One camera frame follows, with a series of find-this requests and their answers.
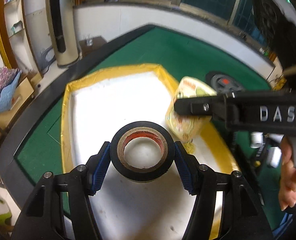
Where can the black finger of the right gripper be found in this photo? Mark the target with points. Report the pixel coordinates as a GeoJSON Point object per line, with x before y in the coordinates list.
{"type": "Point", "coordinates": [195, 106]}

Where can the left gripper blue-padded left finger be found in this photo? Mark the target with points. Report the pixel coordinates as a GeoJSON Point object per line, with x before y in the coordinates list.
{"type": "Point", "coordinates": [42, 215]}

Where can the pile of floral blue blankets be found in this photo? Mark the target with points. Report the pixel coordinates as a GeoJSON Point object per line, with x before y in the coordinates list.
{"type": "Point", "coordinates": [9, 79]}

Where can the round mahjong table control panel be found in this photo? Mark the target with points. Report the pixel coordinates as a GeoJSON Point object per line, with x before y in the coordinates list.
{"type": "Point", "coordinates": [223, 83]}

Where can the person's right hand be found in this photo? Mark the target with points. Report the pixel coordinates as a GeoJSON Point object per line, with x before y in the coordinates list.
{"type": "Point", "coordinates": [287, 191]}

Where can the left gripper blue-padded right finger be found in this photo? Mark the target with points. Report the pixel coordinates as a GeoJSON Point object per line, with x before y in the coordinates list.
{"type": "Point", "coordinates": [242, 216]}

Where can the clear drinking glass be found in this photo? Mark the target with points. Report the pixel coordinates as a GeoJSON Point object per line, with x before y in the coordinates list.
{"type": "Point", "coordinates": [89, 40]}

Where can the white wall shelving unit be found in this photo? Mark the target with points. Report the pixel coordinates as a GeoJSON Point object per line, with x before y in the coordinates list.
{"type": "Point", "coordinates": [15, 49]}

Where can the yellow-edged white foam tray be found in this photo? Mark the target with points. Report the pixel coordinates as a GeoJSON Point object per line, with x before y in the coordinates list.
{"type": "Point", "coordinates": [134, 100]}

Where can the white pill bottle long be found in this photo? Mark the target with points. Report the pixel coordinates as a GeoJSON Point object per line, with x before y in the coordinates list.
{"type": "Point", "coordinates": [256, 139]}

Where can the black electrical tape roll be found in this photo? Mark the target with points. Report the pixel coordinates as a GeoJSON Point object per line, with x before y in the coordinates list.
{"type": "Point", "coordinates": [142, 151]}

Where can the small dark wooden side table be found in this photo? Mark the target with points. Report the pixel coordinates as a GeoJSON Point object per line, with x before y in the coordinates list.
{"type": "Point", "coordinates": [98, 42]}

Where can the small white bottle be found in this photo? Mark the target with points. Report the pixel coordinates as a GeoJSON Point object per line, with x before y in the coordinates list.
{"type": "Point", "coordinates": [273, 157]}

